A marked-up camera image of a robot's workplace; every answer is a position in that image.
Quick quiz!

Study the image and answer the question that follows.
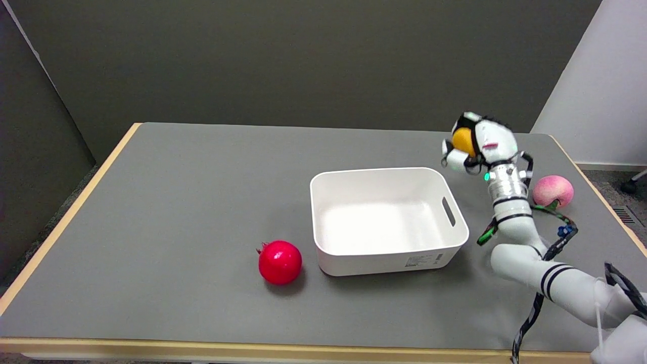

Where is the black chair caster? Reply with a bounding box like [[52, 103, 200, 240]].
[[621, 169, 647, 195]]

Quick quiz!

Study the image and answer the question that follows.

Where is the yellow rubber duck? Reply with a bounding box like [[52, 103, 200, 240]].
[[451, 127, 477, 158]]

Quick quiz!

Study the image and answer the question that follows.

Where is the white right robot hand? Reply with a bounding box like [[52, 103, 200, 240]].
[[441, 112, 520, 173]]

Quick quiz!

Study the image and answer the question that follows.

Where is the white plastic bin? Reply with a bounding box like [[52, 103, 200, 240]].
[[309, 167, 470, 277]]

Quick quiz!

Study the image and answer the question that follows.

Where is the pink peach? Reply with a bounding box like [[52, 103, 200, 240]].
[[533, 175, 575, 208]]

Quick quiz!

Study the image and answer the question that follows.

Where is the red pomegranate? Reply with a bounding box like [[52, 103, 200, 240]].
[[256, 240, 303, 285]]

